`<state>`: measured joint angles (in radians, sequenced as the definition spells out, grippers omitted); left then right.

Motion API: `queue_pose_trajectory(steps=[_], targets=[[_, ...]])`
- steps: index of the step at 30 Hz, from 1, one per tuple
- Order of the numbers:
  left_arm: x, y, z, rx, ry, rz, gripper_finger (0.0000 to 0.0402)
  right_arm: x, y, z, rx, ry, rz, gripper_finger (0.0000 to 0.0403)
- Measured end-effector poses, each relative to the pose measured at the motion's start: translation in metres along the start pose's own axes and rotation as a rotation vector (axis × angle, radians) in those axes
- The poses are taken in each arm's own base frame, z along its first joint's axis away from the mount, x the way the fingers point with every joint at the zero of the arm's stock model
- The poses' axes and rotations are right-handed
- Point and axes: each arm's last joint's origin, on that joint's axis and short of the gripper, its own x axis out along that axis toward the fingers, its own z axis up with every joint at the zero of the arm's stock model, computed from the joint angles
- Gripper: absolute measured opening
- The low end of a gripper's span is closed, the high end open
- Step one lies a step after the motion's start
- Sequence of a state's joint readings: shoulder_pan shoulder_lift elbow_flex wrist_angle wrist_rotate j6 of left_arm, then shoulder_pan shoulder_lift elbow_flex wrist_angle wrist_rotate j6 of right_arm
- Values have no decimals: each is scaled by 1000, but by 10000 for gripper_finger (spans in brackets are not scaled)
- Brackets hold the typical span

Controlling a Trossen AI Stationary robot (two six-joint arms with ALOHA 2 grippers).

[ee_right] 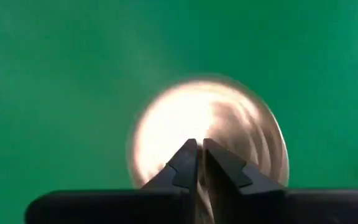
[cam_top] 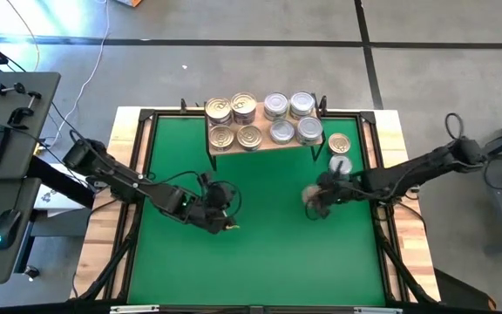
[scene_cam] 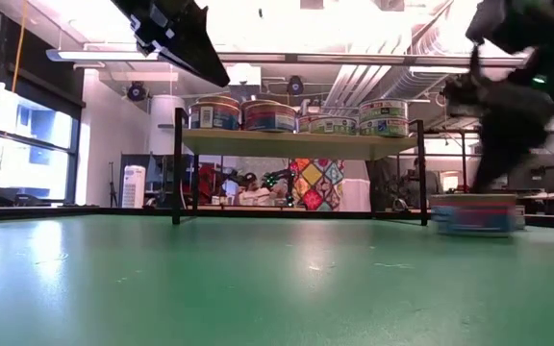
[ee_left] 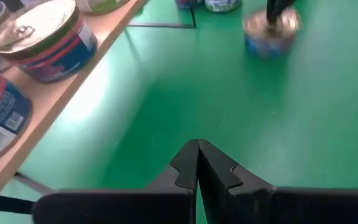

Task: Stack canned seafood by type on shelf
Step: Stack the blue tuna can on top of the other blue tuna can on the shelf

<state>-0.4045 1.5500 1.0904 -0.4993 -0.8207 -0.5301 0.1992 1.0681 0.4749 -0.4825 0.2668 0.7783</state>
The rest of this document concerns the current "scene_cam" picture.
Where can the long ceiling light bar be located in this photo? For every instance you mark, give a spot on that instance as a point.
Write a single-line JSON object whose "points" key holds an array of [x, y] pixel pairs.
{"points": [[354, 58]]}

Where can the colourful patterned cloth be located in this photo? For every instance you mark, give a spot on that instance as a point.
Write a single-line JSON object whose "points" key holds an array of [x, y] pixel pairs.
{"points": [[315, 185]]}

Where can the dark cabinet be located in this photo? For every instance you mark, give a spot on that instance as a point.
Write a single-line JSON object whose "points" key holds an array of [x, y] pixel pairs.
{"points": [[159, 168]]}

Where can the white cloth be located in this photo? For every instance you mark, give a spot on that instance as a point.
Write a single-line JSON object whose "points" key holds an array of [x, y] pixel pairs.
{"points": [[356, 187]]}

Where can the black tripod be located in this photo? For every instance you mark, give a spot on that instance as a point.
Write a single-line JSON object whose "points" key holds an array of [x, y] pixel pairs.
{"points": [[112, 192]]}

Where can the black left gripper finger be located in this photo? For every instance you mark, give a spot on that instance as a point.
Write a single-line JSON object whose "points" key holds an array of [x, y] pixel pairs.
{"points": [[195, 48]]}

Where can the silver ceiling ducts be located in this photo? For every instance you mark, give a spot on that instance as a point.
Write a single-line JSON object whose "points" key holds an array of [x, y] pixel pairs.
{"points": [[402, 81]]}

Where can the green table mat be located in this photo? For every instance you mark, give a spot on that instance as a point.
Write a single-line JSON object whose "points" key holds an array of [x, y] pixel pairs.
{"points": [[209, 288]]}

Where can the small wooden shelf black frame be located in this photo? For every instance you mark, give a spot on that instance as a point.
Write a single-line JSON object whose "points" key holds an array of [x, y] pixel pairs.
{"points": [[296, 146]]}

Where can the white tower appliance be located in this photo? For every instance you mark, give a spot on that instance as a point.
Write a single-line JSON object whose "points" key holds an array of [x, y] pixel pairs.
{"points": [[133, 187]]}

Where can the large window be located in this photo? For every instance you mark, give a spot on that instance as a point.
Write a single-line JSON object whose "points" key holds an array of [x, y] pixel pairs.
{"points": [[32, 163]]}

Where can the white cylindrical tank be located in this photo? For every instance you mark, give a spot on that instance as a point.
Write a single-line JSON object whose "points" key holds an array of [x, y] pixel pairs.
{"points": [[161, 120]]}

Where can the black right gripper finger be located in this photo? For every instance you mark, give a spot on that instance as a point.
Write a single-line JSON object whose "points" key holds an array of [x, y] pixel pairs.
{"points": [[496, 154]]}

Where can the dark monitor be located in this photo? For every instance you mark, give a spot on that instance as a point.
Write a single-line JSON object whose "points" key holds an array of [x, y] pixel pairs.
{"points": [[541, 178]]}

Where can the person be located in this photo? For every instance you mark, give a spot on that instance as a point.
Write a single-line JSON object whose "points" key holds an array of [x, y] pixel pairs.
{"points": [[253, 194]]}

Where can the black round ceiling fixture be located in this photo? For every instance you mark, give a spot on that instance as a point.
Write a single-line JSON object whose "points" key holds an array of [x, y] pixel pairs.
{"points": [[295, 85], [137, 91]]}

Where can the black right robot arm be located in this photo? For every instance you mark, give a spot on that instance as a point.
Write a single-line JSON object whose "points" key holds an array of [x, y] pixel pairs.
{"points": [[546, 24]]}

